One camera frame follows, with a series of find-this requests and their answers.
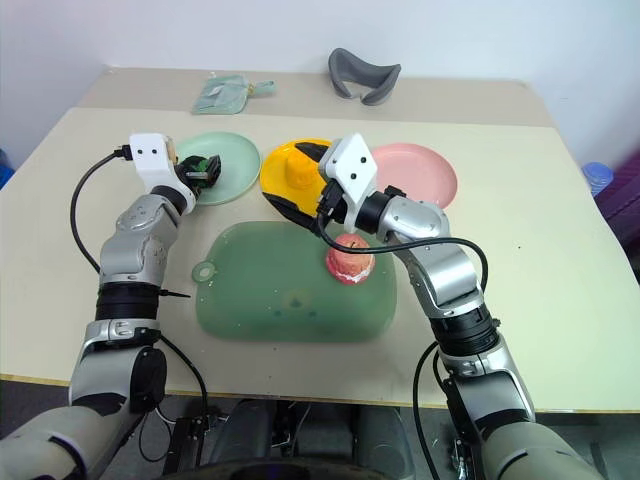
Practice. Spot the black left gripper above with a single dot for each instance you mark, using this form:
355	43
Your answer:
202	181

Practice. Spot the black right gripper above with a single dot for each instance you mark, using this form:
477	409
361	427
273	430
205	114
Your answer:
331	201

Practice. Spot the green toy item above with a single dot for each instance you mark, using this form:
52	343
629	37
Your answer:
196	162

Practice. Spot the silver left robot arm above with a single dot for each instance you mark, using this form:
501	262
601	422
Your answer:
130	250

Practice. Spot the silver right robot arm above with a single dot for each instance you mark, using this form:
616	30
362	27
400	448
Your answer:
440	270

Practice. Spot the yellow toy item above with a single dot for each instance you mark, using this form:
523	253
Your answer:
300	172

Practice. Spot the yellow plate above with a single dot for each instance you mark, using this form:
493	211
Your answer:
275	172

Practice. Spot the green plate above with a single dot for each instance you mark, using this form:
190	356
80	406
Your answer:
235	160

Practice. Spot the pink toy item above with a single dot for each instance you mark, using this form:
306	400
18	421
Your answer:
350	260

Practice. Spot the pink plate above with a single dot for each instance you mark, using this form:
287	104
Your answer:
420	170

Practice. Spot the green fabric pouch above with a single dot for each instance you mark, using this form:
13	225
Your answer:
220	95

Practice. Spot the green cutting board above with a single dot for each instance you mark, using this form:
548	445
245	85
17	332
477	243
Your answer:
260	280

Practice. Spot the grey foam face pad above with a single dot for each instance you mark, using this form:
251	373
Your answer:
345	70

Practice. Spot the blue container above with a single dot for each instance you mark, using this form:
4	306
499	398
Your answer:
5	170

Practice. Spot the dark rounded shape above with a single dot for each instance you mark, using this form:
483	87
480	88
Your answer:
382	440
240	435

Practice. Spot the black box under table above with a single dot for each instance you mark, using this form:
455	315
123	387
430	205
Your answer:
182	445

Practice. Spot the blue bottle cap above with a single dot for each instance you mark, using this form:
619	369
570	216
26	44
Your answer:
597	177

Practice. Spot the purple bag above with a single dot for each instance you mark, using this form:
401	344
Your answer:
622	200

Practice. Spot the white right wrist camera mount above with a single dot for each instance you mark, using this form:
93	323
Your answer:
352	165

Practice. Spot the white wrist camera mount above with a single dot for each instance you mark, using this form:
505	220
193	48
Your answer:
352	165
150	155

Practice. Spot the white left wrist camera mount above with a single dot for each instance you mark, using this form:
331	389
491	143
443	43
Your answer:
150	155

